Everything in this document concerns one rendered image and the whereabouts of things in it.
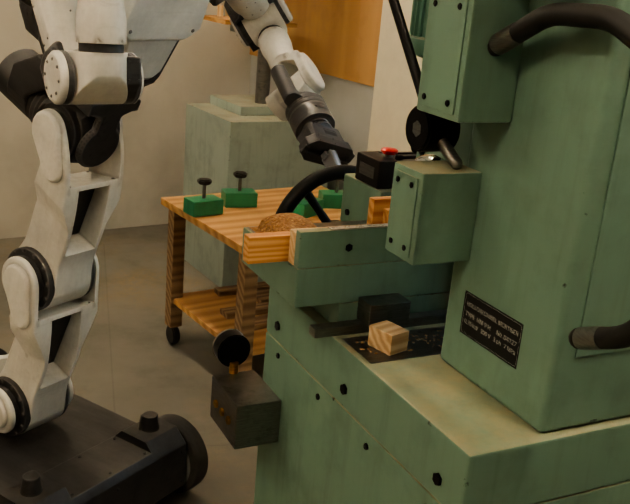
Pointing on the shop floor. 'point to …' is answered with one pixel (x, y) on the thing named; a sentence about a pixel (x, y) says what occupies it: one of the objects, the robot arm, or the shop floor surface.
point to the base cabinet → (353, 452)
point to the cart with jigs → (234, 217)
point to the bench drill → (236, 159)
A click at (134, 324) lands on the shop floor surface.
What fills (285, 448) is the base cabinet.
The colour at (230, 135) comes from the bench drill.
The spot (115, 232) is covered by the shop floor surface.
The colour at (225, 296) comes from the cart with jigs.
